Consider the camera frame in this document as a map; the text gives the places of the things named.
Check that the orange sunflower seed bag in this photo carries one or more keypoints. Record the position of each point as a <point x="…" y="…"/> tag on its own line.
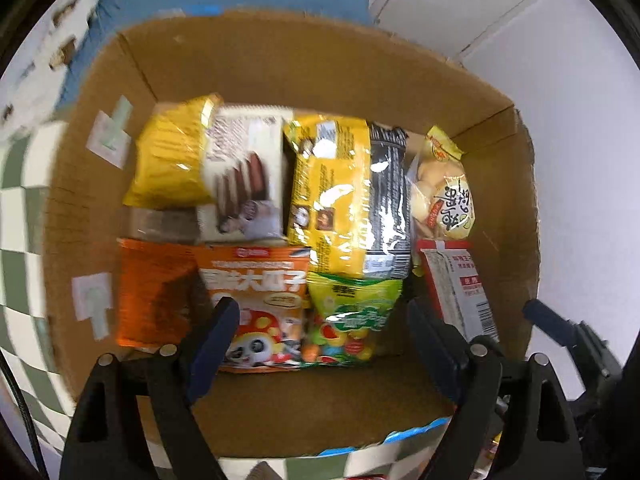
<point x="166" y="290"/>

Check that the green white checkered mat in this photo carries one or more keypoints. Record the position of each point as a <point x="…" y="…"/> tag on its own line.
<point x="26" y="166"/>

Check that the small yellow snack bag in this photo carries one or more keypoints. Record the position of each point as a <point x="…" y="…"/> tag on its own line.
<point x="170" y="156"/>

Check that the yellow black large bag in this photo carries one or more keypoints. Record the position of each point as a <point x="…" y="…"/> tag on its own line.
<point x="350" y="196"/>

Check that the bear print pillow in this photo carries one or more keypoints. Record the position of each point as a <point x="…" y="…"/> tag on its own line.
<point x="33" y="80"/>

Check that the white chocolate stick box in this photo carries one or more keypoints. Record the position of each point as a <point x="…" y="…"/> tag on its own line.
<point x="244" y="172"/>

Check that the green candy bag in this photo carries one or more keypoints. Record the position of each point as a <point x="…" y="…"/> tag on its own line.
<point x="347" y="318"/>

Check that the yellow egg biscuit bag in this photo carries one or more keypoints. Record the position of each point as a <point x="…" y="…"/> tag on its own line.
<point x="441" y="201"/>

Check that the panda orange snack bag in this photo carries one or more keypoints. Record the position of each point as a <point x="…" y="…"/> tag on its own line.
<point x="269" y="336"/>

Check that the red white packet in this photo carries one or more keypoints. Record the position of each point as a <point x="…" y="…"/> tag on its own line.
<point x="455" y="287"/>

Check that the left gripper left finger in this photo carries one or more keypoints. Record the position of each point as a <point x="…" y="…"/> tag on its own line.
<point x="178" y="380"/>

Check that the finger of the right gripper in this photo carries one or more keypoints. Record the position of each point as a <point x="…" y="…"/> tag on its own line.
<point x="560" y="330"/>

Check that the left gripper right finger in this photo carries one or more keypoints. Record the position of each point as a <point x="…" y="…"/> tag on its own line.
<point x="468" y="375"/>

